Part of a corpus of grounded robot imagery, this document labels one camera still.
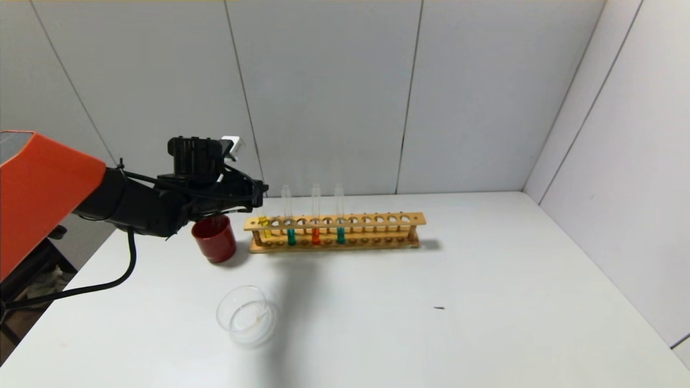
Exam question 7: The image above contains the white shoe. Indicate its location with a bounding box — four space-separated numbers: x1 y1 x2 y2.
24 268 66 302

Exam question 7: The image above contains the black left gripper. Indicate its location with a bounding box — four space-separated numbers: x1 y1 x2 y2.
222 171 269 212

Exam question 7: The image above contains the dark red cup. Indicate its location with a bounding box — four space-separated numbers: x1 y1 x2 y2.
191 216 238 264

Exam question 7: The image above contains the test tube with blue pigment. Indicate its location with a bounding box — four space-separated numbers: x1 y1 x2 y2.
281 185 298 247
334 182 347 245

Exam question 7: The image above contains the clear glass petri dish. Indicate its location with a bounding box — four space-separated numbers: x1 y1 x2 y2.
217 285 279 346

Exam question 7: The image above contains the wooden test tube rack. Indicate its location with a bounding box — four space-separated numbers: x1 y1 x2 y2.
244 212 426 254

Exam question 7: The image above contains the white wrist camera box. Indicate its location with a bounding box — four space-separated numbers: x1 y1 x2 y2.
221 135 242 162

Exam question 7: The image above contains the test tube with orange pigment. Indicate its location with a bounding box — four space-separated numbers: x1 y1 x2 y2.
311 183 322 246

